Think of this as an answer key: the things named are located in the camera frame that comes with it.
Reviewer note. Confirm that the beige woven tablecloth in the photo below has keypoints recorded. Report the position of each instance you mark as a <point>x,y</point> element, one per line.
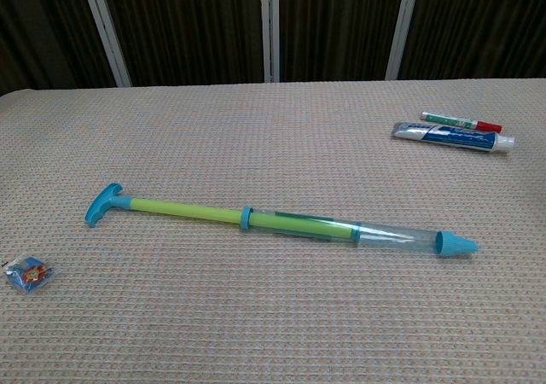
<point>273,315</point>

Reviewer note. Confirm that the small blue candy packet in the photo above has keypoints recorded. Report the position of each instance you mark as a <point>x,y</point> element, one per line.
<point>29,274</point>

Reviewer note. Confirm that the blue white toothpaste tube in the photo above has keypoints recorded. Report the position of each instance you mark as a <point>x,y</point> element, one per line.
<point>452,135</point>

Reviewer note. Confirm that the white partition frame post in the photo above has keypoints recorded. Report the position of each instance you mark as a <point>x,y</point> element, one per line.
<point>106,34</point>
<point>401,30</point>
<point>270,30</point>

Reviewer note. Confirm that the dark folding screen panel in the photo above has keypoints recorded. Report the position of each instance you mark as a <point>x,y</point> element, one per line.
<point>47,30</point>
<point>187,25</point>
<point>482,25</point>
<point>337,25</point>

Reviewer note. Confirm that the white marker pen red cap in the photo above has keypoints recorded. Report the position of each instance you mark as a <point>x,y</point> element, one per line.
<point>460,122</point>

